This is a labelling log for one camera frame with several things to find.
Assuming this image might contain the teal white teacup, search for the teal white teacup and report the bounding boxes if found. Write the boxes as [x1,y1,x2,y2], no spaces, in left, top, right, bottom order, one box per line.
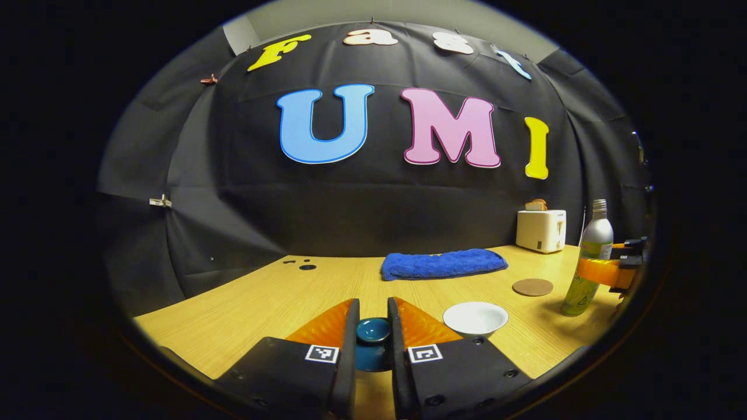
[442,302,509,339]

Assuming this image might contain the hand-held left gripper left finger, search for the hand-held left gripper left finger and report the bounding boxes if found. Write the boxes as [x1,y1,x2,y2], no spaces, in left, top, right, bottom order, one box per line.
[216,299,361,418]

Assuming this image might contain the black backdrop cloth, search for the black backdrop cloth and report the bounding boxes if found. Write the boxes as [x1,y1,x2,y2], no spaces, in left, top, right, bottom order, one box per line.
[96,20,651,319]

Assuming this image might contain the blue towel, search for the blue towel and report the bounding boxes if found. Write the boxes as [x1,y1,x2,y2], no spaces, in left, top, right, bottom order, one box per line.
[381,248,509,282]

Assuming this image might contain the teal teacup lid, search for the teal teacup lid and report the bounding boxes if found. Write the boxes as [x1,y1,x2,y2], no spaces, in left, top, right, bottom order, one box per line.
[355,317,393,372]

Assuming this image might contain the silver green water bottle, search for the silver green water bottle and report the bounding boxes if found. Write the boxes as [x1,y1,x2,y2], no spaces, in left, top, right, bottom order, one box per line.
[561,199,615,317]

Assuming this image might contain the round cork coaster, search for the round cork coaster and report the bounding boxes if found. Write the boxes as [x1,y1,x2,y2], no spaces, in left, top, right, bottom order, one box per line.
[512,278,554,297]

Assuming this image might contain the white toaster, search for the white toaster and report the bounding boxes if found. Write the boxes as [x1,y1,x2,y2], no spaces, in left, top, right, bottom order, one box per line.
[516,209,567,254]

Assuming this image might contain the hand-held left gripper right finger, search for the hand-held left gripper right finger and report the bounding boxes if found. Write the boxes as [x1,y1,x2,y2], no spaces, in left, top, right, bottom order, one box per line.
[387,296,533,419]

